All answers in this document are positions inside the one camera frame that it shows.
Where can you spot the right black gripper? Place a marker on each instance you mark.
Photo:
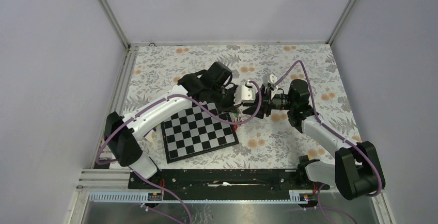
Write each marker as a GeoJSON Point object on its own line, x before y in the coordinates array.
{"type": "Point", "coordinates": [267, 106]}

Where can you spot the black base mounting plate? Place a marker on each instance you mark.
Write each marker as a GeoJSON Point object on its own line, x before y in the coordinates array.
{"type": "Point", "coordinates": [241, 182]}

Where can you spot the black white chessboard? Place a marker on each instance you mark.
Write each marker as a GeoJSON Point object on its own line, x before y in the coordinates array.
{"type": "Point", "coordinates": [192, 132]}

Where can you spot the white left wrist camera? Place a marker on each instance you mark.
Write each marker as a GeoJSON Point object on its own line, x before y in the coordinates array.
{"type": "Point", "coordinates": [245, 94]}

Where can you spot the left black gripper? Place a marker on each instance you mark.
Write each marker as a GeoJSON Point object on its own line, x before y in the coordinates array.
{"type": "Point", "coordinates": [220, 108]}

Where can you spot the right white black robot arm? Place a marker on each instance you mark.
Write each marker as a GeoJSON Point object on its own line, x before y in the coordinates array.
{"type": "Point", "coordinates": [356, 171]}

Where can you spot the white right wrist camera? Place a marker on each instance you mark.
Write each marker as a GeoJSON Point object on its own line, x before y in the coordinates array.
{"type": "Point", "coordinates": [269, 80]}

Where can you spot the floral patterned table mat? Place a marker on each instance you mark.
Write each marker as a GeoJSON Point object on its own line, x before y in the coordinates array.
{"type": "Point", "coordinates": [263, 143]}

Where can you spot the grey slotted cable duct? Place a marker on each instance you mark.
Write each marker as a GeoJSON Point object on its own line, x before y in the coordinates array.
{"type": "Point", "coordinates": [156, 197]}

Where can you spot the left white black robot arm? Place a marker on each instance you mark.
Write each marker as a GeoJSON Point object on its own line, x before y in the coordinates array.
{"type": "Point", "coordinates": [122, 132]}

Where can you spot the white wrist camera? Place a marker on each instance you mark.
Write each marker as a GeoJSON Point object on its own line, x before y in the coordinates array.
{"type": "Point", "coordinates": [245, 94]}
{"type": "Point", "coordinates": [269, 80]}

